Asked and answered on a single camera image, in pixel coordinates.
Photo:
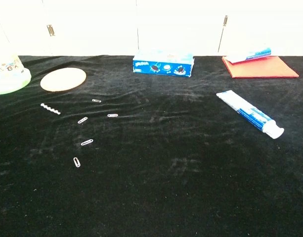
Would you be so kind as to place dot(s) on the white spiral screw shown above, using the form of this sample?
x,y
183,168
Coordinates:
x,y
50,108

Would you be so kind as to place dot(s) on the blue cookie box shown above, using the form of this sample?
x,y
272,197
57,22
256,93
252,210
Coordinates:
x,y
163,66

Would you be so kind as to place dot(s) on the black velvet tablecloth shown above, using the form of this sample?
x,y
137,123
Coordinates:
x,y
151,172

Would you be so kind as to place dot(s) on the blue white toothpaste tube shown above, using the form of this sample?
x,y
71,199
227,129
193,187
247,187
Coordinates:
x,y
247,112
250,55

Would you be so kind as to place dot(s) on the round woven coaster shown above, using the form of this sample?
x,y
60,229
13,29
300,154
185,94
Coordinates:
x,y
63,79

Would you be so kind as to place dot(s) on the woven folding screen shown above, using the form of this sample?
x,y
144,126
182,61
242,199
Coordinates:
x,y
92,24

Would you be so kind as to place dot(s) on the red square cloth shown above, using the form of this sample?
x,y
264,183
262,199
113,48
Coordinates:
x,y
262,69

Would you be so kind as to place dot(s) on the metal screen hinge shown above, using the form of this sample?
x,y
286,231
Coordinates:
x,y
225,20
50,30

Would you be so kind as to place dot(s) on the green tub with white lid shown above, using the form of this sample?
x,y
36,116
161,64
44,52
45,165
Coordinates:
x,y
8,79

